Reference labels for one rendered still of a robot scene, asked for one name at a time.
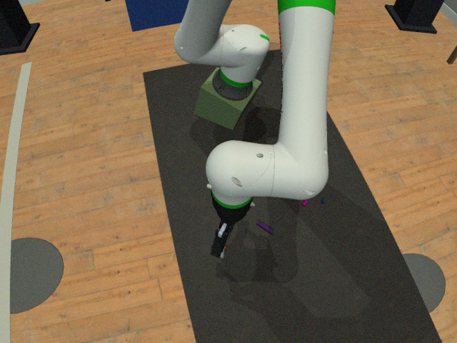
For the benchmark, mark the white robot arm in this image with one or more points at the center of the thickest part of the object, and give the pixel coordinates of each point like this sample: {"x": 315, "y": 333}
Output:
{"x": 238, "y": 170}

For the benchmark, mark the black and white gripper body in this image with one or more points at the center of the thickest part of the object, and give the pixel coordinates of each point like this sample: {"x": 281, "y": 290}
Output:
{"x": 228, "y": 221}

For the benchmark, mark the purple rod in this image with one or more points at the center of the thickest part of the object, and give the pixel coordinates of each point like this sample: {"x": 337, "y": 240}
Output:
{"x": 264, "y": 227}

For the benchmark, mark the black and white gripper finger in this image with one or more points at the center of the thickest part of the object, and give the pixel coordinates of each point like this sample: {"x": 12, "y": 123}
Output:
{"x": 220, "y": 240}

